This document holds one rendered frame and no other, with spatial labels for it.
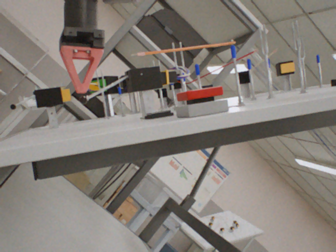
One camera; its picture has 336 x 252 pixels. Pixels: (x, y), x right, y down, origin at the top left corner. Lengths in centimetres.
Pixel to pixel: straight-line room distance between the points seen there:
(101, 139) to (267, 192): 990
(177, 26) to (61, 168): 136
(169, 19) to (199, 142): 128
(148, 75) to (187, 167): 845
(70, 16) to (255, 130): 35
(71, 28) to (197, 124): 29
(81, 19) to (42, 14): 764
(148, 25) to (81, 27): 115
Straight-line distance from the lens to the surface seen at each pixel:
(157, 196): 474
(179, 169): 908
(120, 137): 47
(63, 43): 70
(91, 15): 72
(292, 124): 71
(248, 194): 1005
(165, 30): 187
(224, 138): 65
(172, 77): 75
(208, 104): 53
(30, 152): 46
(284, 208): 1071
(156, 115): 67
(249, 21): 193
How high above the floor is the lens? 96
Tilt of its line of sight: 9 degrees up
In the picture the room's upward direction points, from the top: 40 degrees clockwise
